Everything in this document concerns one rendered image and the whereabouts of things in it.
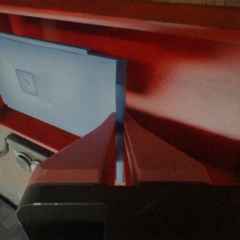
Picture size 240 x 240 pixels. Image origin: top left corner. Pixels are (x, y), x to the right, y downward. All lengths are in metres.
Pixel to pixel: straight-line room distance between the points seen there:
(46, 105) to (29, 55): 0.04
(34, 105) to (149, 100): 0.10
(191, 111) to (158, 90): 0.03
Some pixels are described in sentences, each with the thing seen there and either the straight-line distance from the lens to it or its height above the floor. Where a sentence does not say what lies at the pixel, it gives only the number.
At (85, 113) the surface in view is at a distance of 0.16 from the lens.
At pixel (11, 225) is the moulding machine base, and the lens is 5.15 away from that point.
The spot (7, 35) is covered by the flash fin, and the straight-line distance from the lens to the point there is 0.18.
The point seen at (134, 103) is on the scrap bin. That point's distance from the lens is 0.18.
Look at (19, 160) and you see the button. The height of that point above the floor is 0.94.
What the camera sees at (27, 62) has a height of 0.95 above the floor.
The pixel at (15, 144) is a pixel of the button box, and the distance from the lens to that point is 0.34.
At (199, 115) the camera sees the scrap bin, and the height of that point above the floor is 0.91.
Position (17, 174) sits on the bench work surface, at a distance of 0.54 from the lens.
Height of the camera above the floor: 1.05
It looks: 44 degrees down
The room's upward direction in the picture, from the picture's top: 136 degrees counter-clockwise
